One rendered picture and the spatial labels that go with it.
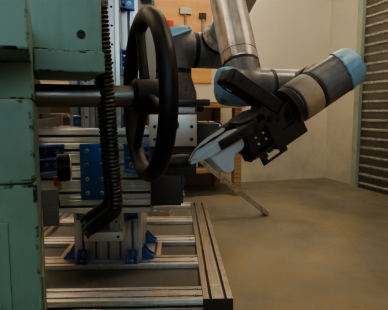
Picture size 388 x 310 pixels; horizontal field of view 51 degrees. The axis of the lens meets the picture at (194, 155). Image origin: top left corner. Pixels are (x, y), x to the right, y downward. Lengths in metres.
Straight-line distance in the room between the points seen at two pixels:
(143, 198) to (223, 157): 0.68
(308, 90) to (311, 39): 4.10
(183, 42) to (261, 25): 3.26
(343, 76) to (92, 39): 0.42
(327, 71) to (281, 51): 3.86
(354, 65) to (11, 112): 0.56
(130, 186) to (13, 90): 0.87
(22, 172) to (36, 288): 0.13
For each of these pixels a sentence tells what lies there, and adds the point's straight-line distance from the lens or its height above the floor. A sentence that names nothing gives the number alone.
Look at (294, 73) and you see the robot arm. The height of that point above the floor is 0.86.
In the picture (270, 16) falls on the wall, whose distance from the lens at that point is 4.61.
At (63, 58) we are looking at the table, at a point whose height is 0.86.
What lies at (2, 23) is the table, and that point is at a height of 0.86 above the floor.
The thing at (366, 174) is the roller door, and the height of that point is 0.15.
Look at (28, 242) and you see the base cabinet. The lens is 0.48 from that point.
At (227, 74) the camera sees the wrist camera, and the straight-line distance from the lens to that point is 0.67.
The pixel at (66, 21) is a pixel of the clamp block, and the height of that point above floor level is 0.91.
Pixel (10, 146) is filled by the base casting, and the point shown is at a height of 0.75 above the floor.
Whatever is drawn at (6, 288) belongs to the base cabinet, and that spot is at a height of 0.60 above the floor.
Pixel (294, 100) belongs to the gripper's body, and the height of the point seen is 0.80.
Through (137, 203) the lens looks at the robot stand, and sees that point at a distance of 1.32.
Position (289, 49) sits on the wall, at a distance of 4.66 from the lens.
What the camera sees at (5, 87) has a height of 0.81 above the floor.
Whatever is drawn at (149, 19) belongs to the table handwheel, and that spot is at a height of 0.92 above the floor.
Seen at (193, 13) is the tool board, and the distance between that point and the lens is 4.26.
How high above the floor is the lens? 0.79
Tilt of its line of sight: 6 degrees down
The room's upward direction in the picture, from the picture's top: straight up
